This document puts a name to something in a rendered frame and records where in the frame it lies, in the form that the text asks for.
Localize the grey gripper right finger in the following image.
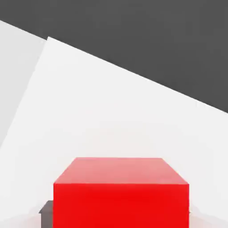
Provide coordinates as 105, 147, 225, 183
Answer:
188, 207, 209, 228

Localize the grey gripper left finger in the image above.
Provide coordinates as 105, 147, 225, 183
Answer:
23, 200, 54, 228

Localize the small red cube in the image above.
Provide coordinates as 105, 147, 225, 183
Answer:
53, 157, 190, 228

